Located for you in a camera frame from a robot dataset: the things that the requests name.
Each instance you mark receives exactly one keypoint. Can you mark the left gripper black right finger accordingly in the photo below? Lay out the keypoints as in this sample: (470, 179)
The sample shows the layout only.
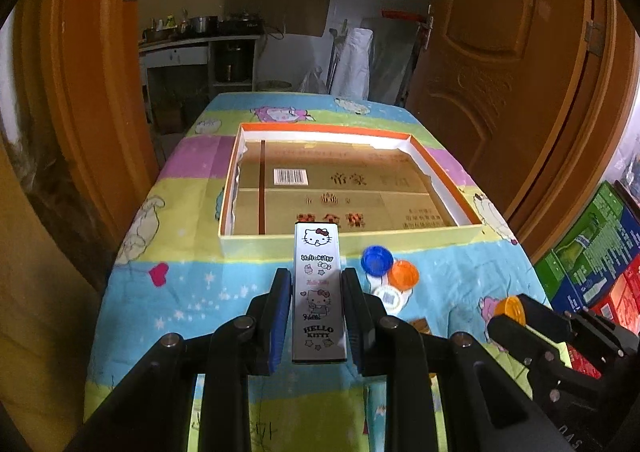
(362, 312)

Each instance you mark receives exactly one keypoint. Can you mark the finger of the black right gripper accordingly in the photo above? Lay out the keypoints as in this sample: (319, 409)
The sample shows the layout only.
(535, 346)

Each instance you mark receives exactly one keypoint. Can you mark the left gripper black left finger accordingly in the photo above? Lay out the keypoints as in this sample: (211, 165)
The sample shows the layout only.
(270, 312)

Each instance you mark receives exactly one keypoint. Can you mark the translucent amber bottle cap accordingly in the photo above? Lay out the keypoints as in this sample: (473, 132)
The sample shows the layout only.
(513, 308)

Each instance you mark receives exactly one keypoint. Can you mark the white Hello Kitty box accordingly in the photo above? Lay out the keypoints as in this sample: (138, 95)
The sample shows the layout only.
(318, 332)

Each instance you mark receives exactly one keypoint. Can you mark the blue bottle cap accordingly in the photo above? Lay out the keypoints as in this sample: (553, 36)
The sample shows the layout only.
(376, 260)

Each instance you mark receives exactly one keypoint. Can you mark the orange bottle cap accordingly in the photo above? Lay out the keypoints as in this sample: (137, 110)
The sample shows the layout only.
(403, 275)

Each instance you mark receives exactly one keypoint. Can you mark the white bottle cap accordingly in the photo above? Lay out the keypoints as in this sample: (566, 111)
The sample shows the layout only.
(393, 300)

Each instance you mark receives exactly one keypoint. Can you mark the green and blue carton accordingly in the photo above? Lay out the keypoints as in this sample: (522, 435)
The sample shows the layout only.
(584, 265)

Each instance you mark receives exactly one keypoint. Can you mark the red carton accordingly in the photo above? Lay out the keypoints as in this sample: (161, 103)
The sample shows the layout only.
(613, 297)

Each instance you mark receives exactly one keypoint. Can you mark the orange-rimmed shallow cardboard tray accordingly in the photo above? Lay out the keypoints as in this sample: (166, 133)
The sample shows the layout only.
(371, 187)

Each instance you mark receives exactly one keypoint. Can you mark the white rolled sack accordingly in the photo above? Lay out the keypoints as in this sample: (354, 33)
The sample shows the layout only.
(351, 73)

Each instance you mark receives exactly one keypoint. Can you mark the white kitchen counter cabinet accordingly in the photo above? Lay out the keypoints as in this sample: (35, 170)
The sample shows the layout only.
(180, 78)

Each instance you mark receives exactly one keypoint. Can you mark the orange wooden door left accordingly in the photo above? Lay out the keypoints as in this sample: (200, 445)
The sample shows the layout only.
(79, 144)

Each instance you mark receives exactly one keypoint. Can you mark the orange wooden door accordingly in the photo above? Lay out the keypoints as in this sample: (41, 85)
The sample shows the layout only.
(79, 144)
(531, 97)

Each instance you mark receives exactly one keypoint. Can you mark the orange wooden door right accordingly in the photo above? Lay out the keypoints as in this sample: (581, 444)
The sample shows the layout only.
(531, 97)

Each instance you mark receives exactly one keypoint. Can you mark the metal cooking pot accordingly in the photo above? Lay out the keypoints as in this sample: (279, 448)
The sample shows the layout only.
(199, 24)

